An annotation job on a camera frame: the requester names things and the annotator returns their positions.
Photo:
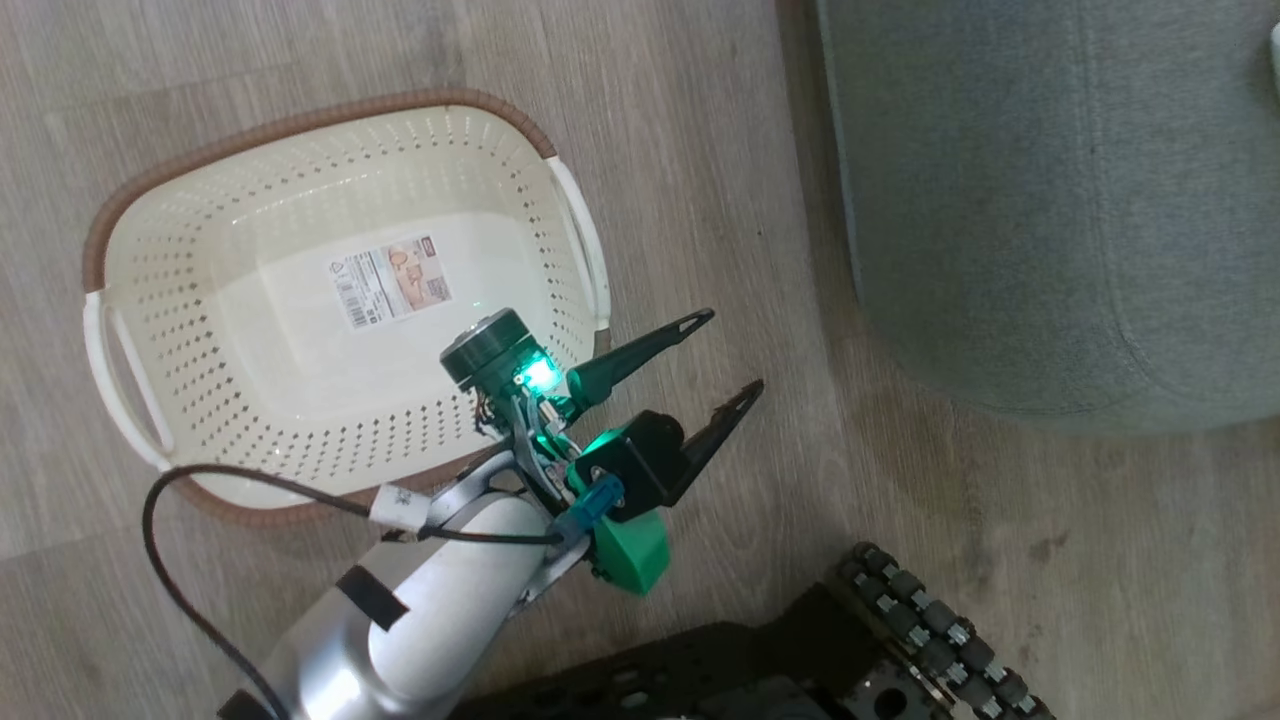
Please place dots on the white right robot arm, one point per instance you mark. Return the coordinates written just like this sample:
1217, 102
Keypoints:
420, 620

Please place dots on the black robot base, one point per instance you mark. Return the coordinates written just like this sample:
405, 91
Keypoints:
700, 670

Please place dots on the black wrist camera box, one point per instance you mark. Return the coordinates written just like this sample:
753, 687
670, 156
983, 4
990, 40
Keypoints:
645, 455

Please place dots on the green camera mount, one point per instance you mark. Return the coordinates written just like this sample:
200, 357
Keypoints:
630, 555

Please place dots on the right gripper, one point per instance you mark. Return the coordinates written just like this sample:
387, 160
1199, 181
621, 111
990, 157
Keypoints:
495, 350

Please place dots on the printed basket label sticker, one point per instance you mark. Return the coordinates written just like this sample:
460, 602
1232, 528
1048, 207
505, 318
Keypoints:
390, 282

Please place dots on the light sofa seat cushion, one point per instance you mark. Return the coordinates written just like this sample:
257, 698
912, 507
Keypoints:
1050, 200

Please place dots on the cream perforated plastic laundry basket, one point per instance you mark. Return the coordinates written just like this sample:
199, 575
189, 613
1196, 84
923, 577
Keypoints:
300, 390

